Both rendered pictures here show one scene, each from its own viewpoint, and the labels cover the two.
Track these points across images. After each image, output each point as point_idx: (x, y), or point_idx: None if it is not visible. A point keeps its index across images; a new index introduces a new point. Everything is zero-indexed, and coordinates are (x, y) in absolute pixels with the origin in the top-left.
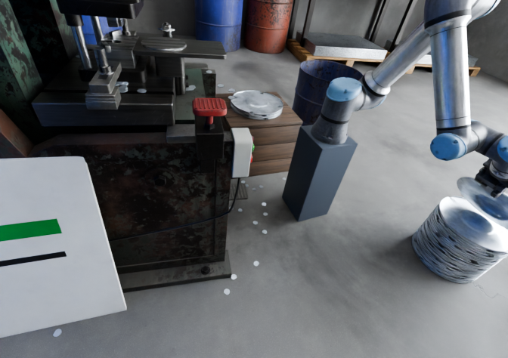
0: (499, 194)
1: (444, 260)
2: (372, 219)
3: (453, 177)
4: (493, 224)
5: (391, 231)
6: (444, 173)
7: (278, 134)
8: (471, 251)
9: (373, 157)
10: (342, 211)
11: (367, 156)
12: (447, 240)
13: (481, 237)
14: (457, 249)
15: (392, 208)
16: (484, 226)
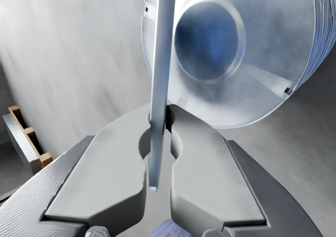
0: (218, 173)
1: (334, 27)
2: (291, 160)
3: (110, 81)
4: (178, 11)
5: (291, 125)
6: (113, 91)
7: None
8: None
9: (160, 172)
10: (326, 214)
11: (166, 181)
12: (314, 62)
13: (256, 7)
14: (326, 27)
15: (229, 134)
16: (208, 22)
